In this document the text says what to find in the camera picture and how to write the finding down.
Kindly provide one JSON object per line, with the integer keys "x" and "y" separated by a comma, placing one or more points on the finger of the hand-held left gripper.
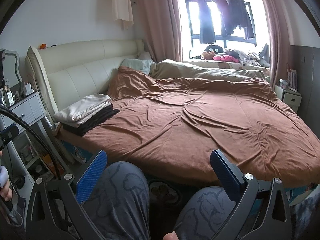
{"x": 8, "y": 136}

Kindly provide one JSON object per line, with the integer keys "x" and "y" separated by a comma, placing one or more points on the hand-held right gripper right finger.
{"x": 225, "y": 172}

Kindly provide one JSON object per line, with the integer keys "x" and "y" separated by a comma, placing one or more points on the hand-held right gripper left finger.
{"x": 91, "y": 177}

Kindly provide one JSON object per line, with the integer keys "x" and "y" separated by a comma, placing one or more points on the beige jacket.
{"x": 82, "y": 107}

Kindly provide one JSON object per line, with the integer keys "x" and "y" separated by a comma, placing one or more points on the stack of black folded clothes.
{"x": 100, "y": 120}

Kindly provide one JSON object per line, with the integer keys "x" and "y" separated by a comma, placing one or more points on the pile of mixed clothes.
{"x": 250, "y": 56}

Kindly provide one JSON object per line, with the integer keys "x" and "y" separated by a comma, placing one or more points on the person's left hand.
{"x": 5, "y": 192}

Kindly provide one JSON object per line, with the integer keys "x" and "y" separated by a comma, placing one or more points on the person's right hand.
{"x": 172, "y": 236}

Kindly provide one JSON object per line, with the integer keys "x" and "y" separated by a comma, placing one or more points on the grey dresser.
{"x": 27, "y": 110}

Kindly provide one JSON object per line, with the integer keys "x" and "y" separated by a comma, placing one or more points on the person's knee in grey trousers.
{"x": 117, "y": 200}

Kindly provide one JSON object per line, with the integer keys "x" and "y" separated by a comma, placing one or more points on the person's right leg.
{"x": 207, "y": 212}

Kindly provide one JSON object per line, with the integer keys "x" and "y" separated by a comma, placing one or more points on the small orange toy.
{"x": 43, "y": 46}

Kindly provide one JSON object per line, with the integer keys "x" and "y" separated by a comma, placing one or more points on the orange box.
{"x": 48, "y": 165}

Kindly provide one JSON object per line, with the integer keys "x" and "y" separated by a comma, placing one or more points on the bed with brown sheet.
{"x": 200, "y": 120}

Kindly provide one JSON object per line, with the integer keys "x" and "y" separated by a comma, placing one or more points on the cream padded headboard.
{"x": 87, "y": 72}

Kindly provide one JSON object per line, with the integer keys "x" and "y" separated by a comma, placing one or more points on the dark fluffy rug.
{"x": 307, "y": 215}

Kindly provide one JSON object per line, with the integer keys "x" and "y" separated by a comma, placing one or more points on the white nightstand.
{"x": 287, "y": 98}

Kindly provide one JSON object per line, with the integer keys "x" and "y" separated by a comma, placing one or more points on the beige duvet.
{"x": 200, "y": 72}

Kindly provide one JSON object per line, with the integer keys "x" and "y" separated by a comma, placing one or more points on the pink cloth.
{"x": 225, "y": 58}

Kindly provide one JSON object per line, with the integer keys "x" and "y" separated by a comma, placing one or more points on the brown plush toy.
{"x": 208, "y": 55}

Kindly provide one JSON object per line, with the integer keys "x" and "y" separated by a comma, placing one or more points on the light blue pillow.
{"x": 136, "y": 66}

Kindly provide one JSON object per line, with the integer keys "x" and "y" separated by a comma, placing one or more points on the black plush toy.
{"x": 215, "y": 48}

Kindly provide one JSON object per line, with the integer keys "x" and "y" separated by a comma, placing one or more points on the cream hanging cloth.
{"x": 122, "y": 2}

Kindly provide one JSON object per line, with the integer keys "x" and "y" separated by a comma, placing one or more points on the pink curtain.
{"x": 160, "y": 17}
{"x": 275, "y": 30}

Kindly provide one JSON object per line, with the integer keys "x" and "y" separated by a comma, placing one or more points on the dark hanging garment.
{"x": 243, "y": 20}
{"x": 206, "y": 22}
{"x": 225, "y": 17}

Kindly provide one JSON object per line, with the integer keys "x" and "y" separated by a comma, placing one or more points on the wavy frame mirror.
{"x": 12, "y": 67}

